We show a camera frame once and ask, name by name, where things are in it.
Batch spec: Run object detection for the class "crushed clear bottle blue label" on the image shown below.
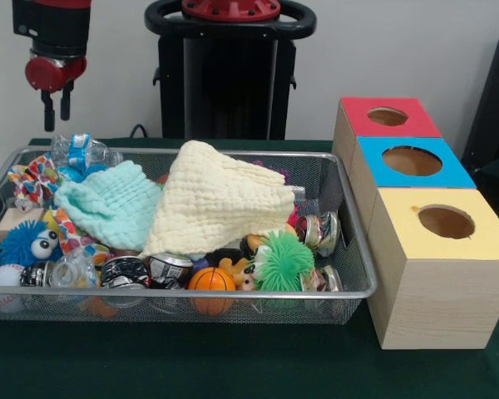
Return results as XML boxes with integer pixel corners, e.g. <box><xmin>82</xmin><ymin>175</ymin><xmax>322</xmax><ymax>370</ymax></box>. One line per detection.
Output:
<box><xmin>49</xmin><ymin>132</ymin><xmax>124</xmax><ymax>172</ymax></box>

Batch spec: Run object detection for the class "plain wooden block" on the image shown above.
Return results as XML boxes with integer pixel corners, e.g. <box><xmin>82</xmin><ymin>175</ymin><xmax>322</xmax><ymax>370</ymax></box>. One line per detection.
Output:
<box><xmin>0</xmin><ymin>207</ymin><xmax>46</xmax><ymax>244</ymax></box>

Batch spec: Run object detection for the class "white toy baseball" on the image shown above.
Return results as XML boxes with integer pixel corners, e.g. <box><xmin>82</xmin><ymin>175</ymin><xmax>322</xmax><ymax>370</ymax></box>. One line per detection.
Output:
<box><xmin>0</xmin><ymin>264</ymin><xmax>26</xmax><ymax>313</ymax></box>

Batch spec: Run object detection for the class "multicolour patterned fabric bow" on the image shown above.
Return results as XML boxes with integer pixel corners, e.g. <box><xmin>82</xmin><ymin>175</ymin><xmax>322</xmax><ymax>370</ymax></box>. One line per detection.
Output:
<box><xmin>6</xmin><ymin>152</ymin><xmax>64</xmax><ymax>209</ymax></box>

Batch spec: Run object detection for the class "black upright panel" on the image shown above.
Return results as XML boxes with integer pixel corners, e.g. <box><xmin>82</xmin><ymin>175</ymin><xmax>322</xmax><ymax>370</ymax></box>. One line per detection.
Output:
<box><xmin>460</xmin><ymin>27</ymin><xmax>499</xmax><ymax>167</ymax></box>

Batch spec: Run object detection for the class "orange toy basketball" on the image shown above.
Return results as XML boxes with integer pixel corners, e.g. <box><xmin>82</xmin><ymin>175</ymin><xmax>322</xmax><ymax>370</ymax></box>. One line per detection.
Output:
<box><xmin>187</xmin><ymin>267</ymin><xmax>237</xmax><ymax>317</ymax></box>

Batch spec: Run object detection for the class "orange plush toy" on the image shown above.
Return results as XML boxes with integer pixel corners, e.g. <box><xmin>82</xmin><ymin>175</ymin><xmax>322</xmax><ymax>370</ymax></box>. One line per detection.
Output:
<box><xmin>218</xmin><ymin>249</ymin><xmax>267</xmax><ymax>292</ymax></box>

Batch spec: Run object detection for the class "blue spiky ball with eyes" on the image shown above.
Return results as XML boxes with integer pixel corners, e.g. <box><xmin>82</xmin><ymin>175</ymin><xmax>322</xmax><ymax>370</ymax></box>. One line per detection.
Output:
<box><xmin>0</xmin><ymin>219</ymin><xmax>63</xmax><ymax>268</ymax></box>

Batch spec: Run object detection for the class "crushed black and white can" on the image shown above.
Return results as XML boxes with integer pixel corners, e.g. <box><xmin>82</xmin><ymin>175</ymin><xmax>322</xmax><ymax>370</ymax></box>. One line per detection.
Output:
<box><xmin>99</xmin><ymin>255</ymin><xmax>151</xmax><ymax>291</ymax></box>

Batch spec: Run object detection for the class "wooden box with three holes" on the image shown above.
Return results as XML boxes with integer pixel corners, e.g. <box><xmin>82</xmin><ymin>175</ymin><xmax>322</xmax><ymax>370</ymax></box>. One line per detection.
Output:
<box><xmin>331</xmin><ymin>96</ymin><xmax>499</xmax><ymax>351</ymax></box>

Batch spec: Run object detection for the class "green spiky ball toy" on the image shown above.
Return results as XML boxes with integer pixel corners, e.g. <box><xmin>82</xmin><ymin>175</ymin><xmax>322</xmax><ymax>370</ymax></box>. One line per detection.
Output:
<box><xmin>253</xmin><ymin>231</ymin><xmax>316</xmax><ymax>295</ymax></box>

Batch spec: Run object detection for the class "mint waffle cloth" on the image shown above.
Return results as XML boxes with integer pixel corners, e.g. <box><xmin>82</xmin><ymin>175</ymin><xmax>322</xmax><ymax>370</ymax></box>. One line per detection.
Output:
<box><xmin>52</xmin><ymin>160</ymin><xmax>167</xmax><ymax>254</ymax></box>

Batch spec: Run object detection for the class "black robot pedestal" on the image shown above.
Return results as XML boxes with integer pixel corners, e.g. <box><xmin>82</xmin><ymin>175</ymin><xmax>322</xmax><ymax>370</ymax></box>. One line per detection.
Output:
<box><xmin>144</xmin><ymin>0</ymin><xmax>317</xmax><ymax>141</ymax></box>

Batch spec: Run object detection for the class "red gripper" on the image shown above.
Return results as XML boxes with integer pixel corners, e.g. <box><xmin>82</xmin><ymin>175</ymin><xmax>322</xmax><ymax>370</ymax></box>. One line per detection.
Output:
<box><xmin>23</xmin><ymin>55</ymin><xmax>88</xmax><ymax>133</ymax></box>

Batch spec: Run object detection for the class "dark green tablecloth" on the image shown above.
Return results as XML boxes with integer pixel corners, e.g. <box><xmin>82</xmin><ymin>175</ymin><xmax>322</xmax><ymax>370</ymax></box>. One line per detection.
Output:
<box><xmin>0</xmin><ymin>136</ymin><xmax>499</xmax><ymax>399</ymax></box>

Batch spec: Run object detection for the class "shallow mesh bin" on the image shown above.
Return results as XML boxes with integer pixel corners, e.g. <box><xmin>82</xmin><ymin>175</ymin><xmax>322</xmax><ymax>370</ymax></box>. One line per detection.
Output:
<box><xmin>0</xmin><ymin>147</ymin><xmax>378</xmax><ymax>326</ymax></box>

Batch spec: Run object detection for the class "cream waffle cloth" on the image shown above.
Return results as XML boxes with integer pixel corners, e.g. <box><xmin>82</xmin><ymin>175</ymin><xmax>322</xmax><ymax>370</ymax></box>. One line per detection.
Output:
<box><xmin>139</xmin><ymin>140</ymin><xmax>297</xmax><ymax>259</ymax></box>

